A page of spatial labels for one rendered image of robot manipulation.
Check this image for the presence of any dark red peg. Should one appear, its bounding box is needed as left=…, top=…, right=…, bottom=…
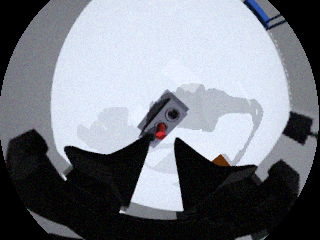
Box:
left=155, top=124, right=165, bottom=140

